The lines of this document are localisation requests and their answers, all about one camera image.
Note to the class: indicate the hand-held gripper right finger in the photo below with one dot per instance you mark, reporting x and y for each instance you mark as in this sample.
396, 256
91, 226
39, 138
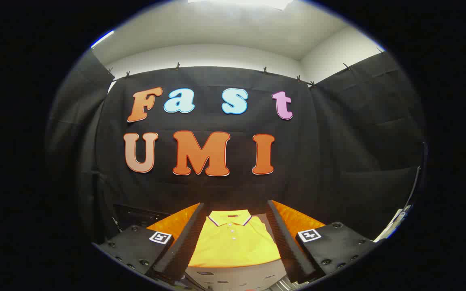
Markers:
287, 246

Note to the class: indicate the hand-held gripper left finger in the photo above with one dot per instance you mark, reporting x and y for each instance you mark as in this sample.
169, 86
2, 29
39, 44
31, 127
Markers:
182, 246

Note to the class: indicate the yellow polo shirt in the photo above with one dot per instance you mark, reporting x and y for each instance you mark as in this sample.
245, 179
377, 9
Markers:
233, 246

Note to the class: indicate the dark glass washing machine lid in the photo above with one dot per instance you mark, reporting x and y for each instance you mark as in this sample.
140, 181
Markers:
136, 216

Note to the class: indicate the black backdrop cloth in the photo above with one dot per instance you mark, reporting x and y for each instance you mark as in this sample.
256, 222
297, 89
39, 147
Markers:
338, 141

